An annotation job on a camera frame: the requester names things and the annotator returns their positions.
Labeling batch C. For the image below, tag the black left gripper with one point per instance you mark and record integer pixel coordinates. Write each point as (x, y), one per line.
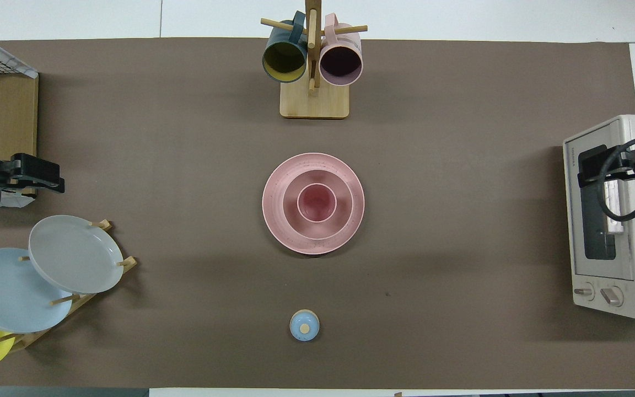
(36, 168)

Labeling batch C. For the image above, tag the pink bowl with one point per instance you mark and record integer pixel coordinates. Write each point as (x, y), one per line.
(290, 212)

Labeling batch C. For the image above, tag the pink tumbler cup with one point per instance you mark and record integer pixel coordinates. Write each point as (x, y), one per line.
(316, 204)

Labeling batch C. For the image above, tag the wooden two-tier shelf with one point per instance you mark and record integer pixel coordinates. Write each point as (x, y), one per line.
(11, 116)

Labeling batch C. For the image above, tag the grey plate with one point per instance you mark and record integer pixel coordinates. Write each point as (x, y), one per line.
(75, 253)

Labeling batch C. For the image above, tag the light blue plate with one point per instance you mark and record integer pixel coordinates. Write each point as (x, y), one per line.
(9, 292)

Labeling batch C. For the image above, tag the wooden plate rack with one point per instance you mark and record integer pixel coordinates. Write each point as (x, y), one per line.
(83, 300)

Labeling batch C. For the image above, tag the brown table mat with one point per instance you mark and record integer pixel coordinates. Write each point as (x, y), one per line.
(213, 165)

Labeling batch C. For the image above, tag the pink speckled plate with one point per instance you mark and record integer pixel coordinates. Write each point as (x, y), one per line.
(273, 204)

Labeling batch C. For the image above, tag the dark teal mug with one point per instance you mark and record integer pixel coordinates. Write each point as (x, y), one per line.
(284, 58)

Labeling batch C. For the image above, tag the pale pink mug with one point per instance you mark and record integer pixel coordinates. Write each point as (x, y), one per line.
(341, 62)

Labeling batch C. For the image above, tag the wooden mug tree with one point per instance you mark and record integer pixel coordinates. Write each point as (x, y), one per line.
(314, 102)

